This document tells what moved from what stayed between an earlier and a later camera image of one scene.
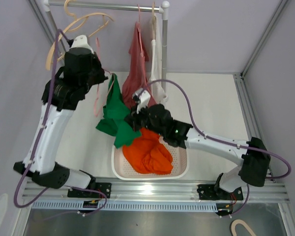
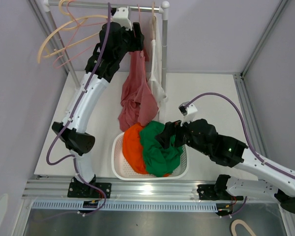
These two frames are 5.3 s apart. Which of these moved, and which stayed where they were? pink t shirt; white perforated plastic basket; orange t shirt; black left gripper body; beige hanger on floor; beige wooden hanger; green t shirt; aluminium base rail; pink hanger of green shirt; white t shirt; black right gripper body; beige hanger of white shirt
Moved: beige wooden hanger; orange t shirt; pink hanger of green shirt; black right gripper body; black left gripper body; green t shirt
Stayed: white perforated plastic basket; beige hanger of white shirt; pink t shirt; beige hanger on floor; aluminium base rail; white t shirt
